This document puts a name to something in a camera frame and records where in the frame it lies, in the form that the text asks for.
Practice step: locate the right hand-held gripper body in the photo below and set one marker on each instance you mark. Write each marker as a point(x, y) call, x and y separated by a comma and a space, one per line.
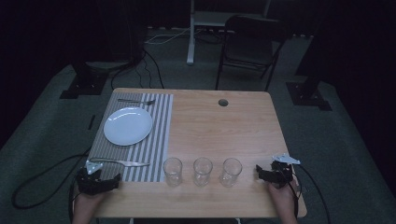
point(282, 171)

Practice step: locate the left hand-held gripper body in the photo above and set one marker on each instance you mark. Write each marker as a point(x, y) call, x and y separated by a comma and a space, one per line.
point(88, 182)

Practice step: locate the person's left hand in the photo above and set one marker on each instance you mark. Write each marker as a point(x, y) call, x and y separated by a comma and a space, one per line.
point(88, 202)

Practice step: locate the person's right hand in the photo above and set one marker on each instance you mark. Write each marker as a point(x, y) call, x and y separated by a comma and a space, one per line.
point(284, 197)

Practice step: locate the silver table knife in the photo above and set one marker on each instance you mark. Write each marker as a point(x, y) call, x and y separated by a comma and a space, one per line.
point(121, 162)

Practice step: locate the clear drinking glass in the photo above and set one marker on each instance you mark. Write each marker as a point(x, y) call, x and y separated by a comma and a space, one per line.
point(202, 172)
point(172, 172)
point(231, 172)

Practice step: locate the white round plate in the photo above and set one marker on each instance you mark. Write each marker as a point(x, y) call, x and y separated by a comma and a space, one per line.
point(127, 126)

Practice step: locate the grey striped placemat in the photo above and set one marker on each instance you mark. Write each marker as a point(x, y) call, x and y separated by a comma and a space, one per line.
point(155, 140)

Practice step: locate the black stand with base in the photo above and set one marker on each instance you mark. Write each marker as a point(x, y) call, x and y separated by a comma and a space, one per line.
point(308, 96)
point(85, 84)

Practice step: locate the silver fork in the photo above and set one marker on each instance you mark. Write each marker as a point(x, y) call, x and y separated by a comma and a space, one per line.
point(135, 101)

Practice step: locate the black folding chair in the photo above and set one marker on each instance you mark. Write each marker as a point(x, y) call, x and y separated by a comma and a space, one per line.
point(249, 46)

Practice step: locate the white desk frame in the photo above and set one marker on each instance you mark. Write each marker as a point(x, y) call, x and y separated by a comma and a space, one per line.
point(191, 46)

